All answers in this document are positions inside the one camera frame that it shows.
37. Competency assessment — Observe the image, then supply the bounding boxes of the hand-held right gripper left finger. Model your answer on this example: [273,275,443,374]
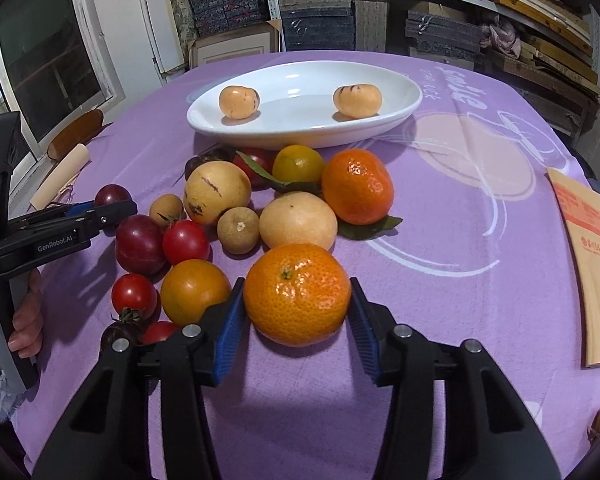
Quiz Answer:
[30,277,248,480]

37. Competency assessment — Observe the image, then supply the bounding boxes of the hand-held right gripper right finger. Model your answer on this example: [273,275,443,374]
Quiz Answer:
[347,276,571,480]

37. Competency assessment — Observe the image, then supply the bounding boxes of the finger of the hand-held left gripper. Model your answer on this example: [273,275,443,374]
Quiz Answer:
[7,201,97,235]
[64,200,139,248]

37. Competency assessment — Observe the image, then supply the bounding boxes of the small purple round tomato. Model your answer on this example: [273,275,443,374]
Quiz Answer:
[94,184,132,208]

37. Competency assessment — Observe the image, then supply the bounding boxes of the dark red round tomato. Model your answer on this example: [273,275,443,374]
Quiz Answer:
[115,214,168,276]

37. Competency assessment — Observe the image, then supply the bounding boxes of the orange tomato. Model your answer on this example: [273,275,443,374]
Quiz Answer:
[160,259,232,327]

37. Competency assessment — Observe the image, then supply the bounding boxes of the small brown longan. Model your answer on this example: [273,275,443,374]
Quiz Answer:
[149,193,185,227]
[217,207,260,255]

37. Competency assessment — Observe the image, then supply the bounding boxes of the orange mandarin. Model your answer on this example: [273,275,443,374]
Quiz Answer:
[321,148,395,226]
[243,243,352,347]

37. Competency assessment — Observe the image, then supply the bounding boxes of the red cherry tomato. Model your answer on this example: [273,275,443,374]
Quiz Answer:
[162,220,211,266]
[111,273,159,321]
[231,148,276,188]
[141,321,181,346]

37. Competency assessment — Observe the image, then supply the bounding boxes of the dark brown water chestnut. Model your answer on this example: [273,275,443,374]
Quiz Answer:
[100,321,146,351]
[184,147,236,181]

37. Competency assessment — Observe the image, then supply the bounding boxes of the white oval plate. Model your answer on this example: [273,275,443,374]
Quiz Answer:
[186,61,424,150]

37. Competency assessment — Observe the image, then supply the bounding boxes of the person's left hand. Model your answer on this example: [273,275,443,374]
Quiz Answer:
[7,270,45,360]

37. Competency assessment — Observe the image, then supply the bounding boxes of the rolled beige paper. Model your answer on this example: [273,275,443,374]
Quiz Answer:
[28,143,90,211]

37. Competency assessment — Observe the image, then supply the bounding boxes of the curved wooden chair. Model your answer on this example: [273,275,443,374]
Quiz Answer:
[46,109,113,160]

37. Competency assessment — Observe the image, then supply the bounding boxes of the purple printed tablecloth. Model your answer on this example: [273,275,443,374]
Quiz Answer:
[10,50,600,480]

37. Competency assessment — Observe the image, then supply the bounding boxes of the green leaf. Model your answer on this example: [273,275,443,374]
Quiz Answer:
[337,215,403,241]
[236,150,322,196]

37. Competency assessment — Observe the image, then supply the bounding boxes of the yellow fruit with brown marks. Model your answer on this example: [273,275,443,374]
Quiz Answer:
[183,160,252,226]

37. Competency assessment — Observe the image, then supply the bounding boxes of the smooth yellow round fruit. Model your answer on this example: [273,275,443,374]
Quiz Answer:
[258,191,339,251]

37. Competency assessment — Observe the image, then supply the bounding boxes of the white framed window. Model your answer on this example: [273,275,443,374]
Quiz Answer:
[0,0,127,147]

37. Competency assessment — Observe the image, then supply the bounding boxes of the pale orange round fruit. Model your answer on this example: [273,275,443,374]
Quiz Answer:
[218,85,260,121]
[333,83,383,119]

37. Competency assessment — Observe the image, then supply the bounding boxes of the yellow-green mandarin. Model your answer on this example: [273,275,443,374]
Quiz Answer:
[272,145,325,183]

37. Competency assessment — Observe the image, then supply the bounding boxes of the white leaning board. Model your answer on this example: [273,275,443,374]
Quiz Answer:
[136,0,173,75]

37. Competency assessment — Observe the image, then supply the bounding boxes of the green marbled board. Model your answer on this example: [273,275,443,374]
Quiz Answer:
[160,0,201,73]

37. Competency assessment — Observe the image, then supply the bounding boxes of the stack of blue patterned boxes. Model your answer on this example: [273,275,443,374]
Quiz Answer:
[187,0,272,39]

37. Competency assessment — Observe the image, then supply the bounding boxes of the stack of dark grey boxes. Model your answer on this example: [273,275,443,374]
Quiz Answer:
[278,0,356,52]

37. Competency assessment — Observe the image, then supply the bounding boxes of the stack of dark flat boxes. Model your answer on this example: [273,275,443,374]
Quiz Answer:
[405,2,486,61]

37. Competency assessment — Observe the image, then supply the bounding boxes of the grey upright wooden boxes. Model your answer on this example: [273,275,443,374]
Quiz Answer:
[355,0,389,53]

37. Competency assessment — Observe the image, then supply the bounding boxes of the pink crumpled cloth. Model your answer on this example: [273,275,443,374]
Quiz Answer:
[480,12,523,58]

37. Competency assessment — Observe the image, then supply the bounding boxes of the stack of yellow wooden frames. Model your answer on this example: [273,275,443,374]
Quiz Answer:
[485,0,600,111]

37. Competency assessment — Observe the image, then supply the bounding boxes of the beige picture frame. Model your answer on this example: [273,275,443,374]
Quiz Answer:
[187,20,283,70]

